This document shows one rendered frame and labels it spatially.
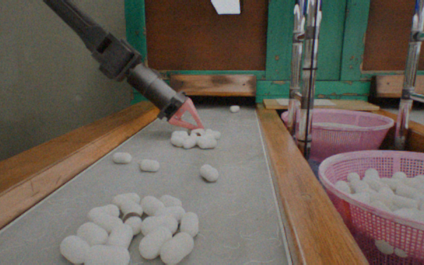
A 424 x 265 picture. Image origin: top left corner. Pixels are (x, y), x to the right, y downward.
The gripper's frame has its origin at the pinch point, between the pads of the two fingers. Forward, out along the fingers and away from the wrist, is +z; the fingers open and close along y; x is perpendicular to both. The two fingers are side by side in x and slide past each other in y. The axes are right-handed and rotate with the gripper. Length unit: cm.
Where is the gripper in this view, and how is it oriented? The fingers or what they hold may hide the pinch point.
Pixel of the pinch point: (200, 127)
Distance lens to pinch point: 74.6
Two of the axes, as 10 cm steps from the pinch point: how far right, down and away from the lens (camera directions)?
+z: 7.6, 6.5, 1.0
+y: 0.9, -2.4, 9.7
